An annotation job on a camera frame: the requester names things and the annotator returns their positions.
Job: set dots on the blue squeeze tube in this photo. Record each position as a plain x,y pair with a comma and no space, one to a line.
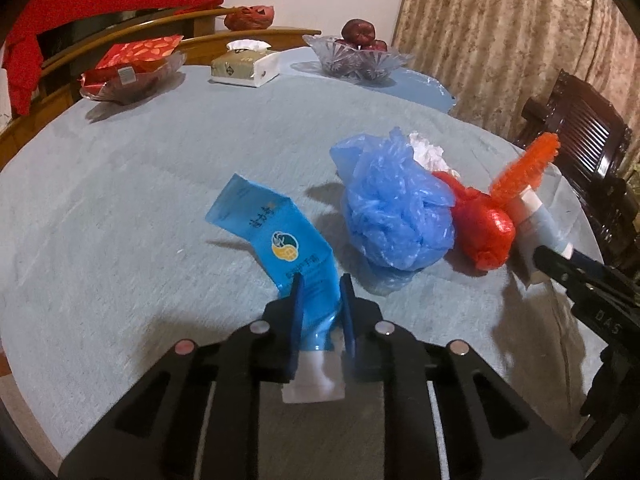
280,245

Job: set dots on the red patterned snack packet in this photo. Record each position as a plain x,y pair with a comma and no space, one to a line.
145,50

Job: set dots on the balled red plastic bag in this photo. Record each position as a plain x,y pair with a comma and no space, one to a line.
485,230

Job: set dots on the blue plastic bag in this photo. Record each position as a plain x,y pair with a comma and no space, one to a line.
395,210

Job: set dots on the red plastic bag with holes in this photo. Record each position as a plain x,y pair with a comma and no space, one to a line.
250,19

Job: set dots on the light blue tablecloth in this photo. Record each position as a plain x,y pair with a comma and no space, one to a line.
425,90

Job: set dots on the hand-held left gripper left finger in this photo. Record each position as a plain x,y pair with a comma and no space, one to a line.
297,315

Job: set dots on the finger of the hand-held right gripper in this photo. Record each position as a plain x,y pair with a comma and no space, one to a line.
555,270
610,275

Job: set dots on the tissue pack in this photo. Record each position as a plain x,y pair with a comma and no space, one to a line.
240,67

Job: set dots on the beige floral curtain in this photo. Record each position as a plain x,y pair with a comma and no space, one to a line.
500,20

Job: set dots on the glass fruit bowl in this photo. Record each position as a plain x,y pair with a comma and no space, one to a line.
350,62

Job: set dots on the red apple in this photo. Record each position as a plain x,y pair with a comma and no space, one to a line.
341,42
357,32
377,45

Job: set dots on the red packet with white label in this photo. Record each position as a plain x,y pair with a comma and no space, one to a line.
105,77

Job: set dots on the dark wooden armchair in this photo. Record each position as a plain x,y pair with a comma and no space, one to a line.
585,125

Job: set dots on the black television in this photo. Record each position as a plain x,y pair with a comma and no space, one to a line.
90,25

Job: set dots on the white crumpled tissue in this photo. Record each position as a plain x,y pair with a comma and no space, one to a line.
427,152

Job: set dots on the shallow glass dish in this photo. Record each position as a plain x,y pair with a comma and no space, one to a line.
117,96

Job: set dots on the white and blue tube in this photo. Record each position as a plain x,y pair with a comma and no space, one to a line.
542,225

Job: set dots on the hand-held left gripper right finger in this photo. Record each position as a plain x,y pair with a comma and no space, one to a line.
348,315

